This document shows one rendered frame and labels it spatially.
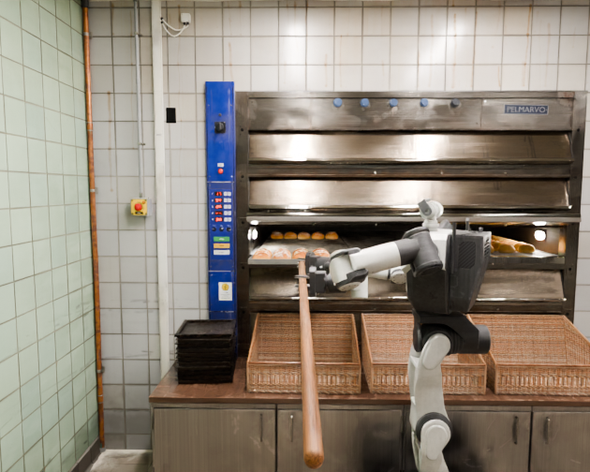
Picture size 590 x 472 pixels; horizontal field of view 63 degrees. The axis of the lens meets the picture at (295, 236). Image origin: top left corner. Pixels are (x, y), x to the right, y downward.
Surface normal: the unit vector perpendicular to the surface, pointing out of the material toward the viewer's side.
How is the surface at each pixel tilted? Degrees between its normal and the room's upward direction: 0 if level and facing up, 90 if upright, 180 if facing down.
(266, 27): 90
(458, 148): 69
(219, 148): 90
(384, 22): 90
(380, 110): 90
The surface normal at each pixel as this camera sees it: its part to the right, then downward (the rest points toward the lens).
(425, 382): 0.09, 0.50
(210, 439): -0.01, 0.11
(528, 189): -0.01, -0.25
